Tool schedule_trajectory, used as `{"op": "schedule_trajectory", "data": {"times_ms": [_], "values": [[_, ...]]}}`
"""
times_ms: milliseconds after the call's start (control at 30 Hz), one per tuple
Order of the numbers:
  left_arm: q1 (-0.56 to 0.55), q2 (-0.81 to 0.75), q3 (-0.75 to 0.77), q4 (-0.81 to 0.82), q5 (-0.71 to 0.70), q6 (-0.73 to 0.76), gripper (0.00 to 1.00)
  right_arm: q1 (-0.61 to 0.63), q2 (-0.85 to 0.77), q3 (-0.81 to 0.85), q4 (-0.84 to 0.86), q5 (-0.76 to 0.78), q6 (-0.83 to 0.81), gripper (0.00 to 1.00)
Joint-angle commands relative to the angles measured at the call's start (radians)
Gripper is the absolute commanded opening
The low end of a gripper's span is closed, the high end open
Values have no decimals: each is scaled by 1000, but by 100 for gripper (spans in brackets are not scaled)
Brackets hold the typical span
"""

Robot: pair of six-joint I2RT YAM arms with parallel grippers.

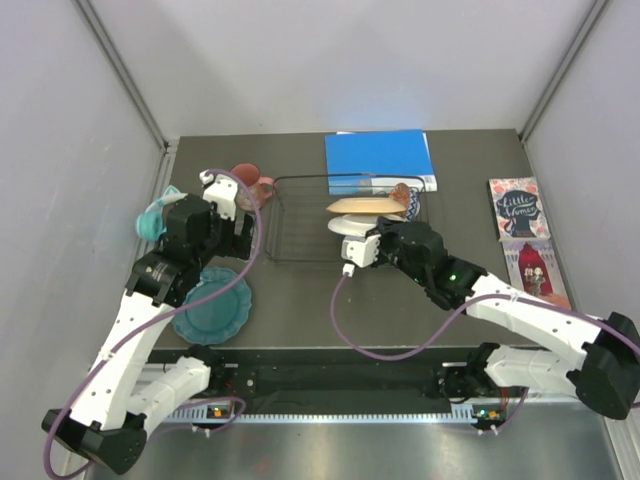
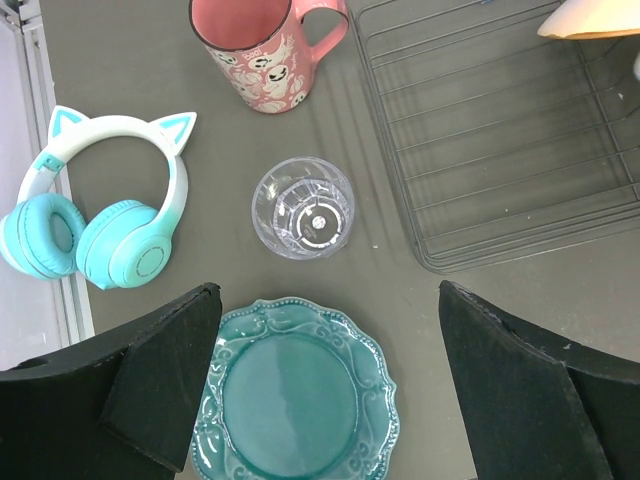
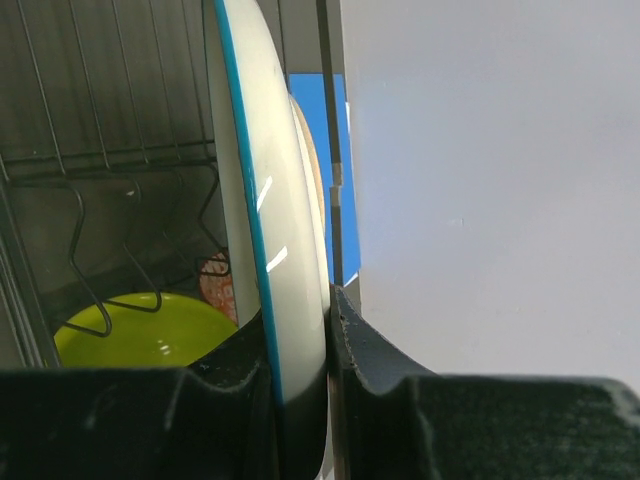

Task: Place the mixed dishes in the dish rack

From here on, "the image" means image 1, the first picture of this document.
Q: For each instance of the Little Women book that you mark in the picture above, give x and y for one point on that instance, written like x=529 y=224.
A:
x=518 y=209

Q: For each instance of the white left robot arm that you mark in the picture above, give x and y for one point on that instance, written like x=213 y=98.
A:
x=104 y=421

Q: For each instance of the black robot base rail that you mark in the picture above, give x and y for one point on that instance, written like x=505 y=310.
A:
x=341 y=381

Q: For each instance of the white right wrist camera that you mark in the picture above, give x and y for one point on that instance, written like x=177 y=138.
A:
x=359 y=252

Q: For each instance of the white watermelon plate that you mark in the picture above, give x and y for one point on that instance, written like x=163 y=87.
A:
x=353 y=225

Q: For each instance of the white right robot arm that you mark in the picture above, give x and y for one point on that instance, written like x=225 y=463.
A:
x=593 y=359

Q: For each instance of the black wire dish rack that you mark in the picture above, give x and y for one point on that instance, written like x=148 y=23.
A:
x=298 y=222

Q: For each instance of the red patterned small bowl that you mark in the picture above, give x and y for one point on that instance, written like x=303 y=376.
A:
x=407 y=197

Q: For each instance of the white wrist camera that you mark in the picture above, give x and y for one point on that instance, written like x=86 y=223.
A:
x=359 y=252
x=220 y=190

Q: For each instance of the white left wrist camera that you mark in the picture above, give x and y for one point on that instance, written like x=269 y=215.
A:
x=220 y=190

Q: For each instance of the pink ghost mug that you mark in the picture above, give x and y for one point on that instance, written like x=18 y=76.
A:
x=261 y=187

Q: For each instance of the blue folder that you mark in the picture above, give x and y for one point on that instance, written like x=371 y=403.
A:
x=374 y=162

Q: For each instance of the red illustrated book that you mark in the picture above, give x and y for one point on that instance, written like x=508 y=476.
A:
x=532 y=266

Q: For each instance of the teal scalloped plate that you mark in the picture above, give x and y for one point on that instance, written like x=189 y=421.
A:
x=219 y=319

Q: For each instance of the teal cat ear headphones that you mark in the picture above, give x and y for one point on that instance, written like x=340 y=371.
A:
x=149 y=225

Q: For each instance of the peach bird plate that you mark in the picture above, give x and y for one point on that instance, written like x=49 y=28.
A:
x=366 y=206

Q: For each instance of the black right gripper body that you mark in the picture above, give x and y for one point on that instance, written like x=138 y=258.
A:
x=391 y=251

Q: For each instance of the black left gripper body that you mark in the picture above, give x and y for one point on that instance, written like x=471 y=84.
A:
x=223 y=241

